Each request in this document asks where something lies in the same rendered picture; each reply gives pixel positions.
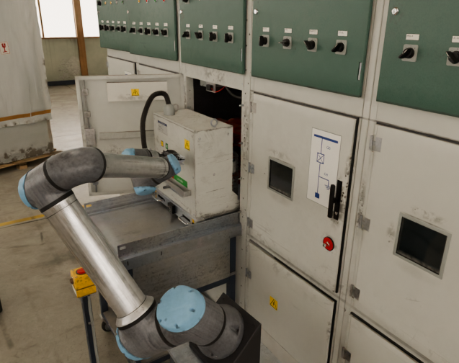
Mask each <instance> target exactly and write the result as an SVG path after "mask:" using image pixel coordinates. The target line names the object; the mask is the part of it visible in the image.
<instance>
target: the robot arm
mask: <svg viewBox="0 0 459 363"><path fill-rule="evenodd" d="M184 161H185V157H184V156H182V155H181V154H179V153H177V152H176V151H174V150H166V151H163V152H161V154H160V153H159V152H157V151H156V150H152V149H151V148H149V149H137V148H126V149H125V150H124V151H123V152H122V153H121V154H116V153H103V152H102V151H101V150H100V149H98V148H95V147H79V148H73V149H70V150H67V151H63V152H60V153H57V154H55V155H54V156H51V157H50V158H49V159H48V160H46V161H44V162H43V163H41V164H40V165H38V166H36V167H35V168H33V169H31V170H29V171H28V172H27V173H26V174H25V175H24V176H23V177H22V178H21V179H20V180H19V186H18V192H19V196H20V198H21V200H22V201H23V203H24V204H25V205H26V206H28V207H30V208H31V209H34V210H39V211H40V212H41V213H42V214H43V215H44V216H45V217H46V218H47V220H48V222H49V223H50V224H51V225H52V227H53V228H54V230H55V231H56V233H57V234H58V235H59V236H60V238H61V239H62V241H63V242H64V243H65V245H66V246H67V248H68V249H69V251H70V252H71V253H72V254H73V256H74V257H75V259H76V260H77V262H78V263H79V264H80V265H81V267H82V269H83V270H84V271H85V272H86V274H87V275H88V277H89V278H90V280H91V281H92V282H93V283H94V285H95V286H96V288H97V289H98V290H99V292H100V293H101V294H102V296H103V298H104V299H105V300H106V301H107V303H108V304H109V306H110V307H111V308H112V310H113V311H114V312H115V314H116V315H117V320H116V326H117V330H116V333H117V335H116V341H117V345H118V347H119V349H120V351H121V352H122V353H124V354H125V356H126V357H127V358H128V359H132V360H135V361H138V360H142V359H148V358H150V357H152V356H154V355H157V354H160V353H161V352H164V351H167V350H169V349H172V348H174V347H176V346H179V345H181V344H184V343H187V342H189V341H191V342H192V343H194V344H197V346H198V347H199V349H200V351H201V352H202V353H203V354H204V355H205V356H207V357H210V358H211V359H224V358H226V357H228V356H230V355H231V354H232V353H234V352H235V350H236V349H237V348H238V346H239V344H240V343H241V340H242V338H243V335H244V320H243V318H242V316H241V314H240V312H239V311H238V310H237V309H235V308H234V307H232V306H231V305H227V304H217V303H216V302H214V301H212V300H211V299H210V298H208V297H206V296H204V295H203V294H202V293H200V292H199V291H197V290H196V289H194V288H191V287H188V286H185V285H179V286H176V287H173V288H171V289H170V290H168V291H167V292H166V293H165V294H164V295H163V296H162V298H161V299H160V301H161V302H160V303H159V304H158V303H157V302H156V301H155V299H154V298H153V296H148V295H144V294H143V292H142V291H141V289H140V288H139V286H138V285H137V284H136V282H135V281H134V279H133V278H132V277H131V275H130V274H129V272H128V271H127V269H126V268H125V267H124V265H123V264H122V262H121V260H119V258H118V257H117V255H116V253H115V252H114V251H113V250H112V248H111V246H110V245H109V244H108V242H107V241H106V239H105V238H104V236H103V235H102V234H101V232H100V231H99V229H98V228H97V226H96V225H95V224H94V222H93V221H92V219H91V218H90V217H89V215H88V214H87V212H86V211H85V209H84V208H83V207H82V205H81V204H80V202H79V201H78V200H77V198H76V197H75V194H74V193H73V191H72V189H73V188H74V187H77V186H79V185H82V184H86V183H93V182H97V181H99V180H100V179H101V178H130V179H131V181H132V184H133V188H134V190H135V193H136V194H137V195H140V196H143V195H147V194H151V193H153V192H155V191H156V188H155V186H157V185H159V184H160V183H162V182H164V181H166V180H167V179H169V178H171V177H173V176H174V175H177V174H178V173H179V172H180V171H181V166H180V165H184V164H183V163H182V162H184Z"/></svg>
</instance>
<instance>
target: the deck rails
mask: <svg viewBox="0 0 459 363"><path fill-rule="evenodd" d="M153 194H154V192H153V193H151V194H147V195H143V196H140V195H137V194H136V193H135V192H134V193H130V194H124V195H120V196H116V197H111V198H107V199H103V200H97V201H93V202H88V203H84V209H85V211H86V212H87V214H88V215H89V216H92V215H97V214H101V213H104V212H110V211H113V210H119V209H123V208H126V207H132V206H135V205H140V204H144V203H147V202H153V201H156V200H155V199H154V198H153V197H152V195H153ZM87 205H92V206H91V207H86V206H87ZM236 224H239V213H238V212H235V213H232V214H229V215H224V216H221V217H219V218H214V219H211V220H206V221H203V222H201V223H195V224H193V225H188V226H185V227H182V228H177V229H175V230H170V231H167V232H164V233H160V234H156V235H154V236H149V237H146V238H142V239H138V240H136V241H131V242H128V243H124V244H120V245H117V252H118V254H116V255H117V257H118V258H119V259H121V258H124V257H127V256H132V255H134V254H139V253H141V252H144V251H148V250H151V249H154V248H158V247H161V246H165V245H168V244H171V243H175V242H178V241H183V240H185V239H188V238H192V237H195V236H199V235H202V234H205V233H209V232H212V231H215V230H219V229H222V228H227V227H229V226H232V225H236ZM123 246H125V247H126V248H124V249H121V250H120V247H123Z"/></svg>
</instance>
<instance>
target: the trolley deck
mask: <svg viewBox="0 0 459 363"><path fill-rule="evenodd" d="M178 217H179V216H178V215H176V214H175V213H174V214H171V213H170V212H169V211H168V207H167V206H166V205H164V204H163V203H162V202H161V201H160V202H158V201H153V202H147V203H144V204H140V205H135V206H132V207H126V208H123V209H119V210H113V211H110V212H104V213H101V214H97V215H92V216H90V218H91V219H92V221H93V222H94V224H95V225H96V226H97V228H98V229H99V231H100V232H101V234H102V235H103V236H104V238H105V239H106V241H107V242H108V244H109V245H110V246H111V248H112V250H113V251H114V252H115V253H116V254H118V252H117V245H120V244H124V243H128V242H131V241H136V240H138V239H142V238H146V237H149V236H154V235H156V234H160V233H164V232H167V231H170V230H175V229H177V228H182V227H185V226H188V225H185V224H184V223H183V222H181V221H180V220H179V219H178ZM239 235H241V225H240V224H236V225H232V226H229V227H227V228H222V229H219V230H215V231H212V232H209V233H205V234H202V235H199V236H195V237H192V238H188V239H185V240H183V241H178V242H175V243H171V244H168V245H165V246H161V247H158V248H154V249H151V250H148V251H144V252H141V253H139V254H134V255H132V256H127V257H124V258H121V259H120V260H121V262H122V264H123V265H124V267H125V268H126V269H127V270H129V269H134V268H136V267H139V266H143V265H146V264H150V263H152V262H155V261H159V260H162V259H166V258H169V257H171V256H175V255H178V254H182V253H184V252H187V251H191V250H194V249H196V248H201V247H203V246H207V245H210V244H213V243H217V242H219V241H224V240H226V239H229V238H233V237H236V236H239Z"/></svg>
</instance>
